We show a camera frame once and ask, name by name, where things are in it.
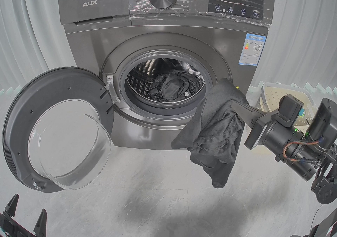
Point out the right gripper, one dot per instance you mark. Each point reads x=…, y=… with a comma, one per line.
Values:
x=268, y=133

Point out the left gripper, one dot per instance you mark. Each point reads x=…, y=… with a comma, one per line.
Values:
x=13, y=226

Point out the black garment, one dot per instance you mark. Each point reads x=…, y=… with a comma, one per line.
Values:
x=218, y=130

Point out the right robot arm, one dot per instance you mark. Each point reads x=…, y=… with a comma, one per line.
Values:
x=322, y=117

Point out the cream laundry basket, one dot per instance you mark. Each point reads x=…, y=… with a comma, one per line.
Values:
x=276, y=93

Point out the heap of dark clothes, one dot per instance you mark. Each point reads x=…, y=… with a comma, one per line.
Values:
x=173, y=85

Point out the grey washing machine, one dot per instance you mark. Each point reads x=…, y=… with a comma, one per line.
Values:
x=168, y=33

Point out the washing machine door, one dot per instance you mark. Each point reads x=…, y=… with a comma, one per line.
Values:
x=52, y=85

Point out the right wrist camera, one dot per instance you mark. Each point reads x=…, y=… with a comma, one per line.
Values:
x=289, y=109

